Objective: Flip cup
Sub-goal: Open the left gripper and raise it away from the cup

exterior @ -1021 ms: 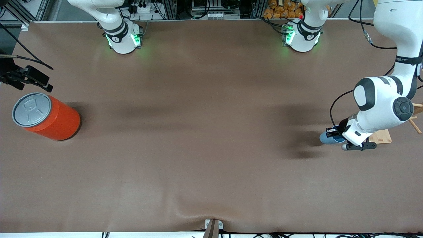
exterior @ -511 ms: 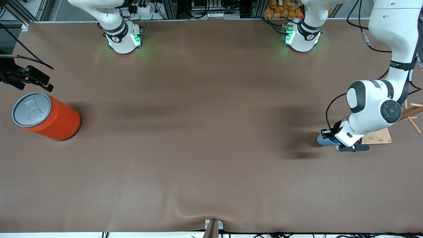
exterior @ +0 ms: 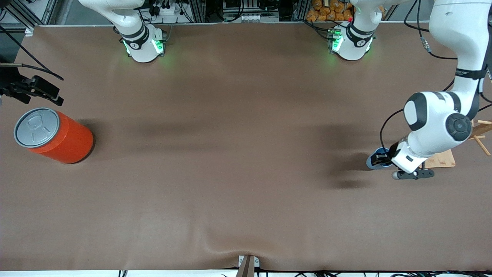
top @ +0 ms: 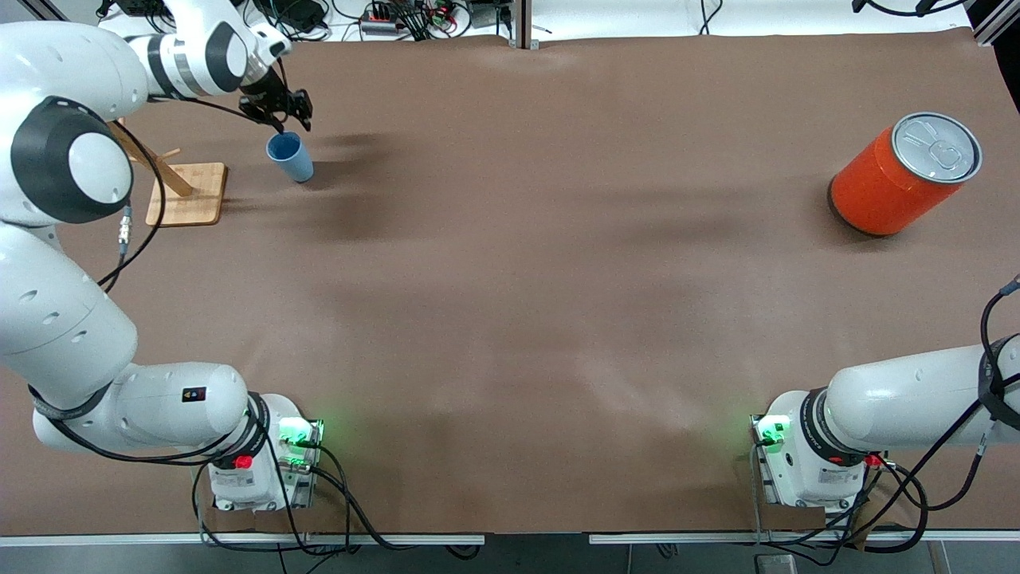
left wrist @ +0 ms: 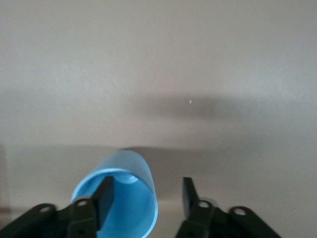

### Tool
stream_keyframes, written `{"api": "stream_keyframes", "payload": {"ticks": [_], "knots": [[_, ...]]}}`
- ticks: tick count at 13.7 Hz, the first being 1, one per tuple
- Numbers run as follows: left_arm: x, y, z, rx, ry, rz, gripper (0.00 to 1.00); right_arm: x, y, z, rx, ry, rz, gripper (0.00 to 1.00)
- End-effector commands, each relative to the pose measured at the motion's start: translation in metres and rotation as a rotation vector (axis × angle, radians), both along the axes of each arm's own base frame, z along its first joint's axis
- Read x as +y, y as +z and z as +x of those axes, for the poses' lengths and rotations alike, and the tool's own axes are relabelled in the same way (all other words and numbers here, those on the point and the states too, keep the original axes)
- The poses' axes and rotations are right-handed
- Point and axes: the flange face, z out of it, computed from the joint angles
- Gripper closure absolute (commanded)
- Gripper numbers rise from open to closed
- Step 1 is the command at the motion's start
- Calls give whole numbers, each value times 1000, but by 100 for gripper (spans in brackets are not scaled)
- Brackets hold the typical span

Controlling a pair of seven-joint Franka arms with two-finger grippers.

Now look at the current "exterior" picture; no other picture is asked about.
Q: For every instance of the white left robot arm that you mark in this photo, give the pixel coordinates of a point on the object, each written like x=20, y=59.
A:
x=438, y=119

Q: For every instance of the light blue cup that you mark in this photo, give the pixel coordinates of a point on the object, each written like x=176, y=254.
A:
x=372, y=161

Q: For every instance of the metal clamp bracket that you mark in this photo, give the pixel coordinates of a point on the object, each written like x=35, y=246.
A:
x=240, y=261

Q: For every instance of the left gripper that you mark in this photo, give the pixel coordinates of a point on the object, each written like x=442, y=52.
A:
x=393, y=150

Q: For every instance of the long white power strip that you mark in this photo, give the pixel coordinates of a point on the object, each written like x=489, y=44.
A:
x=251, y=17

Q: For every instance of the bag of orange items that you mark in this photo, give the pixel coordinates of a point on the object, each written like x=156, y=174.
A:
x=326, y=11

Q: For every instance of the brown table mat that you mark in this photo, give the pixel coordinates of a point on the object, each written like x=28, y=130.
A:
x=246, y=192

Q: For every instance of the orange can with grey lid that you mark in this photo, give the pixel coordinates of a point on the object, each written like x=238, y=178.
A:
x=61, y=138

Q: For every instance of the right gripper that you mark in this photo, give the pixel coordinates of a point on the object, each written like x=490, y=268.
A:
x=8, y=85

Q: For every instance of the wooden mug rack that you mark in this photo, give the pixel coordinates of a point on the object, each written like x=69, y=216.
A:
x=442, y=158

